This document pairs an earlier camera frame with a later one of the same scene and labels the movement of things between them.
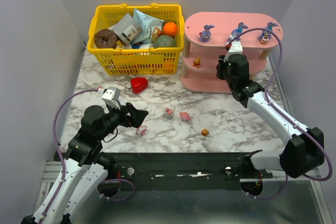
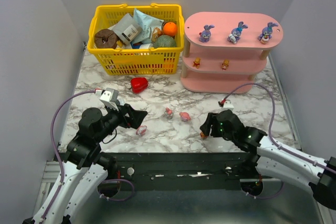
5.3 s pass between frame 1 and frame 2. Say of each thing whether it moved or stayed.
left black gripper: stayed
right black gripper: moved
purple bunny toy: stayed
